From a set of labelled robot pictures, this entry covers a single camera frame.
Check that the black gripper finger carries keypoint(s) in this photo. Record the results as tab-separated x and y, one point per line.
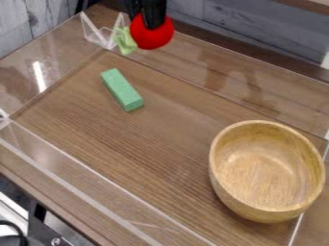
132	7
154	12

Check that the red plush tomato green leaf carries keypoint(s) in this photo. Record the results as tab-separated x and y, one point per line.
136	36

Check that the green foam block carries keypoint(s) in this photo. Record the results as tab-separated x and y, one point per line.
124	93

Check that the wooden bowl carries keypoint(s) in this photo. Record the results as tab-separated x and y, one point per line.
266	171

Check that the clear acrylic corner bracket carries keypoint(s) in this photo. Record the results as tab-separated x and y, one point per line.
103	36

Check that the clear acrylic tray wall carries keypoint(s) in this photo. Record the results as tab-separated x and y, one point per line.
107	213

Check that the black table leg bracket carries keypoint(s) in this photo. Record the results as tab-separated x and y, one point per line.
40	231

